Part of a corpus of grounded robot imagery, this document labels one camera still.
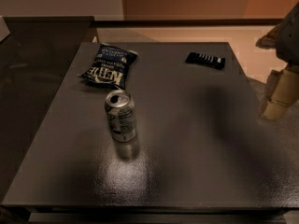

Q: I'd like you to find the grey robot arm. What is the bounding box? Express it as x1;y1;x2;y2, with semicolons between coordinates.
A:
256;3;299;120

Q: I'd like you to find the blue Kettle chips bag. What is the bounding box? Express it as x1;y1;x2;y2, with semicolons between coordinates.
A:
79;44;138;90

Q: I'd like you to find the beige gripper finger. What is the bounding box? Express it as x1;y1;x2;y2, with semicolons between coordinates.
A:
261;69;299;120
256;25;279;49

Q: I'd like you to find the silver 7up soda can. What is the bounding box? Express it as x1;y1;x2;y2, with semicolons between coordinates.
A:
105;90;136;143

